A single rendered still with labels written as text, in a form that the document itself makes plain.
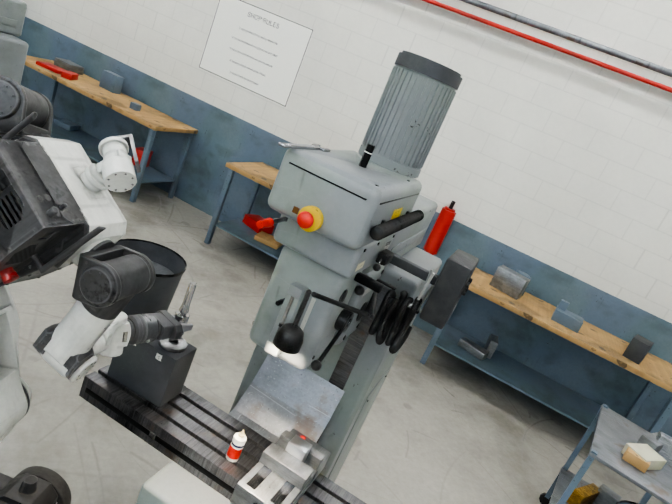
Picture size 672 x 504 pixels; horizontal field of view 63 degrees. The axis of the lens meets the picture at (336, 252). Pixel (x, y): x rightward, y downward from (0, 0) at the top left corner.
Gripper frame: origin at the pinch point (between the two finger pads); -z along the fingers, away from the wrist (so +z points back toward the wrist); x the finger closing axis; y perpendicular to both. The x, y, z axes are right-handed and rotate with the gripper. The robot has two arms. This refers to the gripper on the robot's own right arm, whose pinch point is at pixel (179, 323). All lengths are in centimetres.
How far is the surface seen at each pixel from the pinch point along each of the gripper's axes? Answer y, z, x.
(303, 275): -39, -1, -37
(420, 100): -92, -26, -34
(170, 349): 7.3, 3.0, -3.2
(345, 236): -57, 8, -50
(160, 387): 20.0, 4.2, -5.8
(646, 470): 35, -221, -136
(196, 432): 27.0, -1.3, -21.8
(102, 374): 27.9, 11.2, 14.5
